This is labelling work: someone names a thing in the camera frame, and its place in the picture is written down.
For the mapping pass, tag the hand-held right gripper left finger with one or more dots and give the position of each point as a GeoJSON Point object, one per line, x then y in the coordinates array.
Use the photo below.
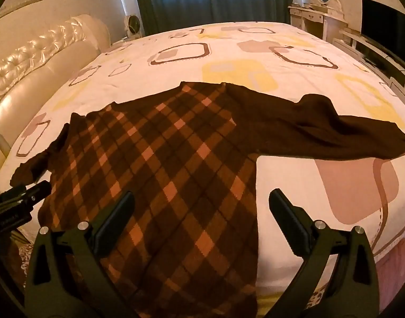
{"type": "Point", "coordinates": [116, 222]}

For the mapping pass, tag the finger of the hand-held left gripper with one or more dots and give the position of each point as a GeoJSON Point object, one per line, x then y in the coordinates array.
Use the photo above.
{"type": "Point", "coordinates": [10, 217]}
{"type": "Point", "coordinates": [36, 188]}

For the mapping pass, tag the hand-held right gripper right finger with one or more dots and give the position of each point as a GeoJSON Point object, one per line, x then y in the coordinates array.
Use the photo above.
{"type": "Point", "coordinates": [288, 220]}

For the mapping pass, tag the brown plaid sweater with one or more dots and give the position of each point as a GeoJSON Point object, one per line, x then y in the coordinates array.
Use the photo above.
{"type": "Point", "coordinates": [176, 145]}

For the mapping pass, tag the speckled fuzzy cloth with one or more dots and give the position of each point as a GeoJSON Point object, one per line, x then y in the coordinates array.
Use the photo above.
{"type": "Point", "coordinates": [22, 255]}

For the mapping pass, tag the pink bed skirt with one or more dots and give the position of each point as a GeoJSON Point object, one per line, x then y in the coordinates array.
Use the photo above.
{"type": "Point", "coordinates": [392, 271]}

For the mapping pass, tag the cream tufted leather headboard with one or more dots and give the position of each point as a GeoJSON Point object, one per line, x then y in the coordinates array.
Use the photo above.
{"type": "Point", "coordinates": [40, 59]}

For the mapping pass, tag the patterned white bed sheet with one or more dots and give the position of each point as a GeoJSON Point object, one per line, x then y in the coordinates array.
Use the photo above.
{"type": "Point", "coordinates": [222, 49]}

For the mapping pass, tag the white television stand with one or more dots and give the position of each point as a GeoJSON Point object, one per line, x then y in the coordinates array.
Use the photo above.
{"type": "Point", "coordinates": [354, 44]}

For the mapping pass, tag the small white fan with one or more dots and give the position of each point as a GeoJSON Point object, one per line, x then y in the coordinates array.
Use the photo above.
{"type": "Point", "coordinates": [133, 25]}

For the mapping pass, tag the white dressing table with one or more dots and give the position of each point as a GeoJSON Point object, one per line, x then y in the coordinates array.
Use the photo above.
{"type": "Point", "coordinates": [316, 23]}

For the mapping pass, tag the black television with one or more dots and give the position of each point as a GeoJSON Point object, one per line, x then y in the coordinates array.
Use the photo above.
{"type": "Point", "coordinates": [384, 29]}

